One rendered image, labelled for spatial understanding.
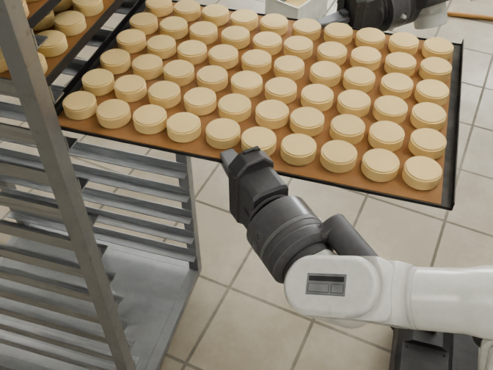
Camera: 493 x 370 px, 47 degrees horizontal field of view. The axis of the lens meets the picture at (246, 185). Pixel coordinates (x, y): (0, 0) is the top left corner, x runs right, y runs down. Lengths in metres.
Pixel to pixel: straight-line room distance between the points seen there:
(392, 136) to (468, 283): 0.31
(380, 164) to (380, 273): 0.23
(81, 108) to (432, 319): 0.57
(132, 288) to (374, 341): 0.77
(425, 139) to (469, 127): 1.84
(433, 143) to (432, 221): 1.40
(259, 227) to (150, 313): 1.09
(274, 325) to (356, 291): 1.29
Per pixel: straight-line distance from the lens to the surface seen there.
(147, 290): 1.79
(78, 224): 0.99
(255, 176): 0.72
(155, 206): 1.63
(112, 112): 0.87
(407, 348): 1.68
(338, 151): 0.80
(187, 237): 1.68
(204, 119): 0.87
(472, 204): 2.34
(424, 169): 0.80
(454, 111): 0.94
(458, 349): 1.75
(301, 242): 0.66
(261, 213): 0.69
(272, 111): 0.85
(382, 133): 0.84
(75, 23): 0.98
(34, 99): 0.82
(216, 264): 2.01
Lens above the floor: 1.63
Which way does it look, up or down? 46 degrees down
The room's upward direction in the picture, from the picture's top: straight up
